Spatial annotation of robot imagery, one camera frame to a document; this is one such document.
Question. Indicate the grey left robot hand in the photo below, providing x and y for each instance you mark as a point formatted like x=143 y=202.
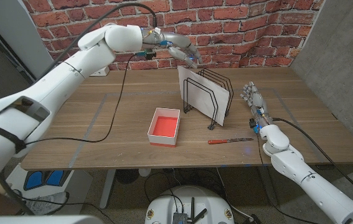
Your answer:
x=176 y=43

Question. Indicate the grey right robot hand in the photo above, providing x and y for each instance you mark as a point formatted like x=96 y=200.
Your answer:
x=257 y=104

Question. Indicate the white paper file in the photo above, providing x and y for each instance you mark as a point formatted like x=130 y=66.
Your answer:
x=204 y=96

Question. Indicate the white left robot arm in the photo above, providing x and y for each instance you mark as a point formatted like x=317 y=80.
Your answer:
x=45 y=93

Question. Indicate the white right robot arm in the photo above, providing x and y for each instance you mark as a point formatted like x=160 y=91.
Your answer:
x=313 y=183

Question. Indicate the white tray with red inside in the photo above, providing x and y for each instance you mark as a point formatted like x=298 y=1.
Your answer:
x=164 y=126

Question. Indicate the red brick printed backdrop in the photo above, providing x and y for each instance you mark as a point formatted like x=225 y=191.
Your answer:
x=257 y=31

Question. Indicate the white power strip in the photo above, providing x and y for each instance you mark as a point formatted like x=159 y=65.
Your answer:
x=101 y=72

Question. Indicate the black module with antennas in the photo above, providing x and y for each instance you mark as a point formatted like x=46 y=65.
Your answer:
x=179 y=217

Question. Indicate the white robot torso base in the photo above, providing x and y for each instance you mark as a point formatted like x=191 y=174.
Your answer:
x=163 y=208

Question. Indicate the white table leg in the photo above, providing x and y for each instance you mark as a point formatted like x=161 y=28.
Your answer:
x=107 y=189

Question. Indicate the white floor mat blue shapes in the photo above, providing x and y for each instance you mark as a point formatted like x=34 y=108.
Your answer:
x=34 y=180

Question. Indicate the grey sneaker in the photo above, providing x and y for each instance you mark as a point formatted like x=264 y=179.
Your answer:
x=47 y=202

